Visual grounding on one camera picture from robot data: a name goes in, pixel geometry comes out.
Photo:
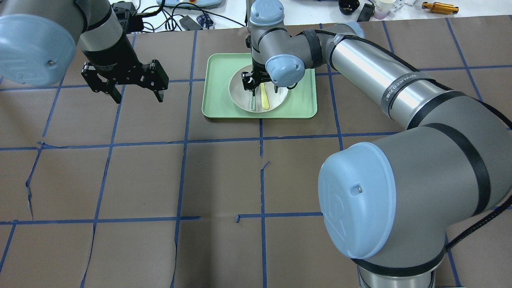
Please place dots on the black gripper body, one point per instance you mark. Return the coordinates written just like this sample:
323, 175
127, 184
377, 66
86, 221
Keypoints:
256, 73
113, 54

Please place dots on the white round plate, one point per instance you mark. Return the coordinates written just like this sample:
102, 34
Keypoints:
242, 98

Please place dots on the yellow plastic fork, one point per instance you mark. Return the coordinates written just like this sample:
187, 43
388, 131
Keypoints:
264, 97

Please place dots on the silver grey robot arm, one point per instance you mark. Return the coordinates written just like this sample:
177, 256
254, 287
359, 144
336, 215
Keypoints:
39, 38
397, 205

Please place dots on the pale green spoon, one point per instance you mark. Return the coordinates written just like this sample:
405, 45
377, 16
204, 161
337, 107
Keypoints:
252, 104

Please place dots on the light green tray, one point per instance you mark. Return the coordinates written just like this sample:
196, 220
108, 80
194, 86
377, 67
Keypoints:
301, 102

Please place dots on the blue teach pendant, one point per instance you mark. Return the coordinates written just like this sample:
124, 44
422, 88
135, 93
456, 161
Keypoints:
193, 3

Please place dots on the black small bowl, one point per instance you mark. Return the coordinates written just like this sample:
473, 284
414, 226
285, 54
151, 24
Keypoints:
348, 7

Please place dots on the white paper cup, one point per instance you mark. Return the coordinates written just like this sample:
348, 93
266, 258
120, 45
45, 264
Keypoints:
382, 8

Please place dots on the gold metal cylinder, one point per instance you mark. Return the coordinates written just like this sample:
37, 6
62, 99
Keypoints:
440, 8

